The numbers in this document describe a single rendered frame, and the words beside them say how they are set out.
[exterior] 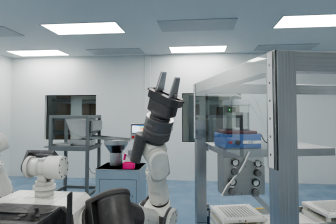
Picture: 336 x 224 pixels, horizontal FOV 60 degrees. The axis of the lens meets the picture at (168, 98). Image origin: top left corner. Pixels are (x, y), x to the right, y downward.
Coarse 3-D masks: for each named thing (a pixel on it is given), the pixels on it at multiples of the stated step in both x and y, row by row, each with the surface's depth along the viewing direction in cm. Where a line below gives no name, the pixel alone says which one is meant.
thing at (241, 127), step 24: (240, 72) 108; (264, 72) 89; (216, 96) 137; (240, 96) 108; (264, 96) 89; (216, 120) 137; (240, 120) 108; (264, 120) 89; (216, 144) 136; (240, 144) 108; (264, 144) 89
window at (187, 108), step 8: (184, 96) 682; (192, 96) 680; (184, 104) 681; (192, 104) 679; (184, 112) 680; (192, 112) 678; (184, 120) 679; (192, 120) 677; (184, 128) 678; (192, 128) 676; (184, 136) 677; (192, 136) 675
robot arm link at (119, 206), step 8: (104, 200) 77; (112, 200) 77; (120, 200) 77; (128, 200) 79; (104, 208) 76; (112, 208) 76; (120, 208) 76; (128, 208) 78; (136, 208) 82; (104, 216) 75; (112, 216) 75; (120, 216) 75; (128, 216) 76; (136, 216) 81
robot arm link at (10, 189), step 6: (0, 174) 104; (6, 174) 108; (0, 180) 105; (6, 180) 107; (0, 186) 106; (6, 186) 107; (12, 186) 112; (0, 192) 106; (6, 192) 108; (12, 192) 111
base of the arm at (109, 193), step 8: (104, 192) 78; (112, 192) 78; (120, 192) 78; (128, 192) 81; (88, 200) 80; (96, 200) 79; (88, 208) 79; (96, 208) 80; (88, 216) 78; (96, 216) 78
